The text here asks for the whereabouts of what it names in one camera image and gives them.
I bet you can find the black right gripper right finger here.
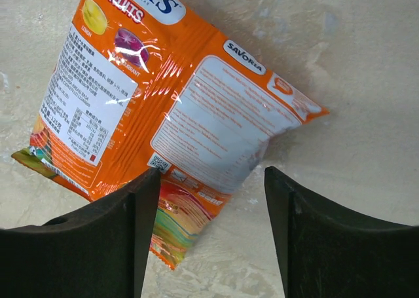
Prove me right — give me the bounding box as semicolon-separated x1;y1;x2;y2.
264;166;418;297

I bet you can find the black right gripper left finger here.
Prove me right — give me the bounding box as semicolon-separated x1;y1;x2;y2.
1;168;160;297

